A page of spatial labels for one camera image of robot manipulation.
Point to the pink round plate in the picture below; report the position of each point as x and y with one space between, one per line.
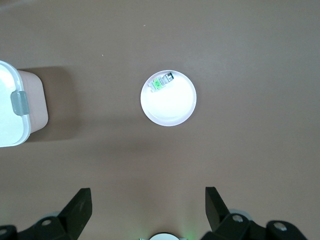
170 107

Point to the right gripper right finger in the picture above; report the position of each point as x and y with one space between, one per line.
235 226

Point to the pink box with white lid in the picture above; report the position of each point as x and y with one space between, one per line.
10 120

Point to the green and white switch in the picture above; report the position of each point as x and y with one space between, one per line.
160 82

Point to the brown table mat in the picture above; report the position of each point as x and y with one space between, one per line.
250 150

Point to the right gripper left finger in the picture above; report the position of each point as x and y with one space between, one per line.
62 225

